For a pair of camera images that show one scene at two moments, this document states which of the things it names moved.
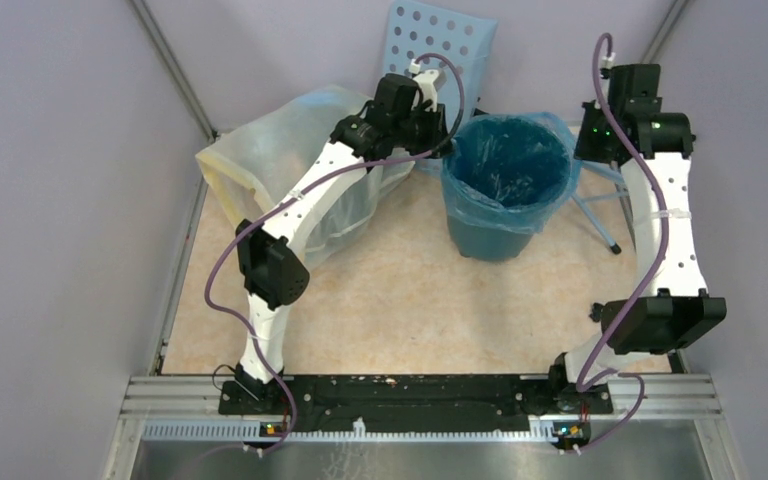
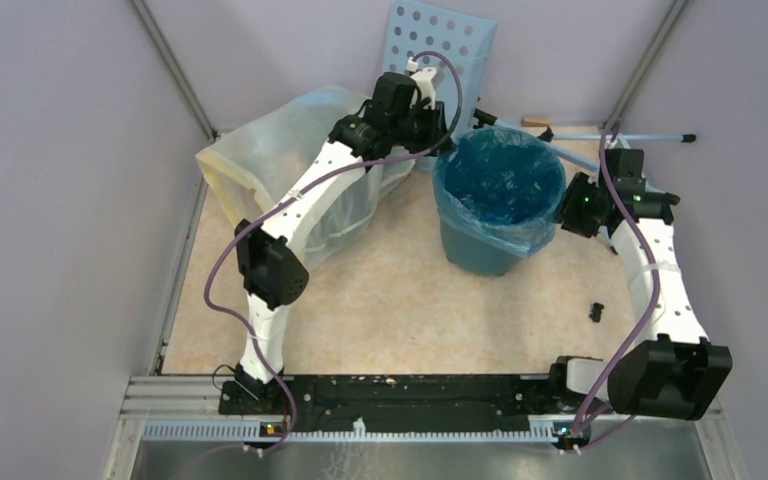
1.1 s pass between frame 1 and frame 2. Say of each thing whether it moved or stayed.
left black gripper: stayed
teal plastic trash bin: moved
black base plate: stayed
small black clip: stayed
